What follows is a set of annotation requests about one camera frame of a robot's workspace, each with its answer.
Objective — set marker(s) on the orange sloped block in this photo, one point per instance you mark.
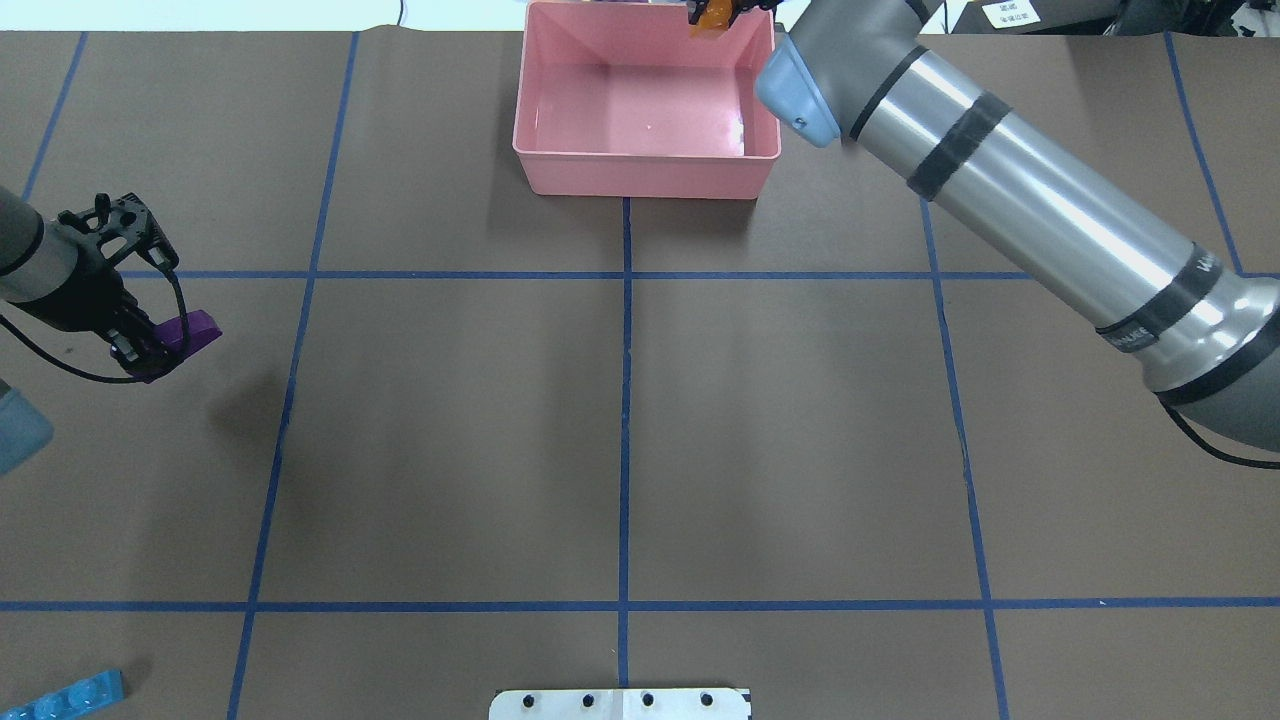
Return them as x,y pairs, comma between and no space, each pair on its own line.
710,18

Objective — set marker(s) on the pink plastic box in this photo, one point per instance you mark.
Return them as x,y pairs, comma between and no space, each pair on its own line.
628,100

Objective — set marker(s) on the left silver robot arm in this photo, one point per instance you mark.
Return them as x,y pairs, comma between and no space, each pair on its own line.
30,244

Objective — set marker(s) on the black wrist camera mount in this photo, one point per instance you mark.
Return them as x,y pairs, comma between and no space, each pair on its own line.
113,230

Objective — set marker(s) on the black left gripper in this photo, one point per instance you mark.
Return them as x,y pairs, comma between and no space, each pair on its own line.
88,290

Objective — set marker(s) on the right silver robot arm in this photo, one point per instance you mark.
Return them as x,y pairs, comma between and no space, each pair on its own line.
1204,336

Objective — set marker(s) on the purple sloped block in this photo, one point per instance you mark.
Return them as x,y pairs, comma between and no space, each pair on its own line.
187,334

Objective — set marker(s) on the long blue studded block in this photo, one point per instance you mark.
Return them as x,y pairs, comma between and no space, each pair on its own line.
78,700

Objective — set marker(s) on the white metal mounting plate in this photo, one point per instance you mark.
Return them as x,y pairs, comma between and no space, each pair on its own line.
623,703

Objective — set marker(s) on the white paper label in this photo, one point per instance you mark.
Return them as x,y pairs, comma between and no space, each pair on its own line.
1011,14

